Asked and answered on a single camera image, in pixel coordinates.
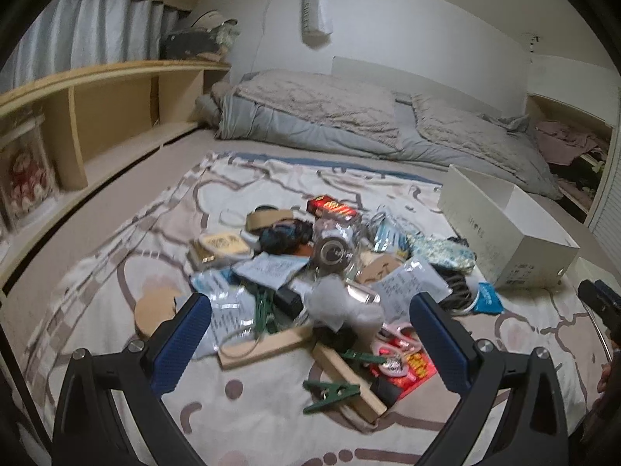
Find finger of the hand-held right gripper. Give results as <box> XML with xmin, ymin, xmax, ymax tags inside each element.
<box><xmin>577</xmin><ymin>279</ymin><xmax>621</xmax><ymax>323</ymax></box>

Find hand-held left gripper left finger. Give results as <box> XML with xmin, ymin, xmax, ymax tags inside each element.
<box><xmin>51</xmin><ymin>292</ymin><xmax>213</xmax><ymax>466</ymax></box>

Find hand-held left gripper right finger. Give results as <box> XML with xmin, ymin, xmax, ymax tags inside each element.
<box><xmin>409</xmin><ymin>292</ymin><xmax>569</xmax><ymax>466</ymax></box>

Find red foil packet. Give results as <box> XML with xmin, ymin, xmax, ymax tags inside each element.
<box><xmin>369</xmin><ymin>349</ymin><xmax>435</xmax><ymax>399</ymax></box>

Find wooden ruler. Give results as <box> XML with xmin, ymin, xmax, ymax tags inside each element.
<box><xmin>313</xmin><ymin>342</ymin><xmax>389</xmax><ymax>423</ymax></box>

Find white shoe box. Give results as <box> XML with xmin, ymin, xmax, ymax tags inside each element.
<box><xmin>438</xmin><ymin>164</ymin><xmax>580</xmax><ymax>289</ymax></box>

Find white shoe box lid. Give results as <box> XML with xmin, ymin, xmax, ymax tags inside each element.
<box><xmin>565</xmin><ymin>256</ymin><xmax>621</xmax><ymax>286</ymax></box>

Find round wooden board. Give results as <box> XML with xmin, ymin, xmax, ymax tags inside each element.
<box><xmin>133</xmin><ymin>284</ymin><xmax>178</xmax><ymax>338</ymax></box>

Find pink scissors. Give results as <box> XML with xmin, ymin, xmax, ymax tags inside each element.
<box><xmin>371</xmin><ymin>323</ymin><xmax>425</xmax><ymax>356</ymax></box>

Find white printed sachet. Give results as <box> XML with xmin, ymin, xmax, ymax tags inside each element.
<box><xmin>189</xmin><ymin>272</ymin><xmax>258</xmax><ymax>356</ymax></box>
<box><xmin>376</xmin><ymin>257</ymin><xmax>452</xmax><ymax>318</ymax></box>
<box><xmin>233</xmin><ymin>255</ymin><xmax>311</xmax><ymax>292</ymax></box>

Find beige elastic loop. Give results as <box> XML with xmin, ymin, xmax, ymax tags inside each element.
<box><xmin>220</xmin><ymin>335</ymin><xmax>263</xmax><ymax>356</ymax></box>

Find blue snack packet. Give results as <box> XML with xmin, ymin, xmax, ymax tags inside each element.
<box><xmin>473</xmin><ymin>282</ymin><xmax>505</xmax><ymax>315</ymax></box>

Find light wooden block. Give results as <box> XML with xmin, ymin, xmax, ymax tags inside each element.
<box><xmin>218</xmin><ymin>325</ymin><xmax>314</xmax><ymax>370</ymax></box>

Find floral pouch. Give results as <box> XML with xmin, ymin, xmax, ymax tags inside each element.
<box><xmin>405</xmin><ymin>233</ymin><xmax>476</xmax><ymax>273</ymax></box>

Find brown cardboard card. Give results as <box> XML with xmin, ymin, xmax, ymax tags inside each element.
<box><xmin>356</xmin><ymin>255</ymin><xmax>406</xmax><ymax>285</ymax></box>

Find white louvered closet door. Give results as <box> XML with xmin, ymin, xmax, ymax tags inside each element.
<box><xmin>585</xmin><ymin>121</ymin><xmax>621</xmax><ymax>263</ymax></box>

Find gold tin box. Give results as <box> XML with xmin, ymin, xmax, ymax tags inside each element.
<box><xmin>191</xmin><ymin>232</ymin><xmax>254</xmax><ymax>270</ymax></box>

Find white fluffy plush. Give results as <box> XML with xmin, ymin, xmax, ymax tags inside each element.
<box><xmin>305</xmin><ymin>276</ymin><xmax>384</xmax><ymax>331</ymax></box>

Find black ribbed adapter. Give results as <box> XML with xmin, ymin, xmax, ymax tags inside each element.
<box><xmin>276</xmin><ymin>286</ymin><xmax>304</xmax><ymax>316</ymax></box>

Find blue face mask packet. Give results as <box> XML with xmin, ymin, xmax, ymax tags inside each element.
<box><xmin>366</xmin><ymin>214</ymin><xmax>413</xmax><ymax>256</ymax></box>

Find cartoon printed blanket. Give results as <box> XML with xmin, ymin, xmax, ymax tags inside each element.
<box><xmin>19</xmin><ymin>151</ymin><xmax>607</xmax><ymax>466</ymax></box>

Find pile of dark clothes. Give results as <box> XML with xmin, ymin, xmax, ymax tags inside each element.
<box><xmin>558</xmin><ymin>153</ymin><xmax>607</xmax><ymax>195</ymax></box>

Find tape roll in clear bag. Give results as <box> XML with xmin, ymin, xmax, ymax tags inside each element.
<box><xmin>310</xmin><ymin>218</ymin><xmax>362</xmax><ymax>277</ymax></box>

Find black lace scrunchie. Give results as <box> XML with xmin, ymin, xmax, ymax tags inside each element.
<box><xmin>259</xmin><ymin>221</ymin><xmax>311</xmax><ymax>253</ymax></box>

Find beige tape roll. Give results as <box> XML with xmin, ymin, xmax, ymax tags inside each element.
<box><xmin>245</xmin><ymin>208</ymin><xmax>297</xmax><ymax>231</ymax></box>

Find pile of pink clothes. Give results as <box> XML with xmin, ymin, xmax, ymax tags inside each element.
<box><xmin>534</xmin><ymin>120</ymin><xmax>611</xmax><ymax>166</ymax></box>

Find red box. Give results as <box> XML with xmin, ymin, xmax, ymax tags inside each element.
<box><xmin>308</xmin><ymin>195</ymin><xmax>362</xmax><ymax>221</ymax></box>

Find beige quilted pillow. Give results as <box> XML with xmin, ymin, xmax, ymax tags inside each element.
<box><xmin>411</xmin><ymin>93</ymin><xmax>537</xmax><ymax>166</ymax></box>
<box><xmin>232</xmin><ymin>69</ymin><xmax>399</xmax><ymax>144</ymax></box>

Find framed teddy bear picture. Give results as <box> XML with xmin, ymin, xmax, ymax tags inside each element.
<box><xmin>0</xmin><ymin>114</ymin><xmax>64</xmax><ymax>234</ymax></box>

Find grey duvet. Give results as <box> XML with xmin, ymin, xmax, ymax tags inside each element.
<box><xmin>195</xmin><ymin>72</ymin><xmax>564</xmax><ymax>200</ymax></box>

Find wooden shelf unit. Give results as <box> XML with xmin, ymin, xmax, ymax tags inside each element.
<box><xmin>0</xmin><ymin>58</ymin><xmax>232</xmax><ymax>297</ymax></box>

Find white headboard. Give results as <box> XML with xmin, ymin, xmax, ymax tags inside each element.
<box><xmin>331</xmin><ymin>55</ymin><xmax>529</xmax><ymax>120</ymax></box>

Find dark bag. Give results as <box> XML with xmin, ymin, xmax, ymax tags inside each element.
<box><xmin>160</xmin><ymin>29</ymin><xmax>229</xmax><ymax>61</ymax></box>

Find pale green cloth bundle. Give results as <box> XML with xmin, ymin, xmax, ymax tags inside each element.
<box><xmin>216</xmin><ymin>22</ymin><xmax>242</xmax><ymax>52</ymax></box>

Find grey curtain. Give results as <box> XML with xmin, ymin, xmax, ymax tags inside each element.
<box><xmin>0</xmin><ymin>0</ymin><xmax>180</xmax><ymax>93</ymax></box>

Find white cap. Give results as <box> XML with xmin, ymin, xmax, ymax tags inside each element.
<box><xmin>187</xmin><ymin>9</ymin><xmax>238</xmax><ymax>30</ymax></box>

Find white hanging bag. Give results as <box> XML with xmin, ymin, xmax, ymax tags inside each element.
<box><xmin>301</xmin><ymin>0</ymin><xmax>335</xmax><ymax>49</ymax></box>

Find wooden wall alcove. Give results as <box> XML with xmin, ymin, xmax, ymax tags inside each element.
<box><xmin>526</xmin><ymin>93</ymin><xmax>617</xmax><ymax>224</ymax></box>

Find white hanging cable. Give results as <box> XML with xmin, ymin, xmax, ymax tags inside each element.
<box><xmin>259</xmin><ymin>0</ymin><xmax>279</xmax><ymax>59</ymax></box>

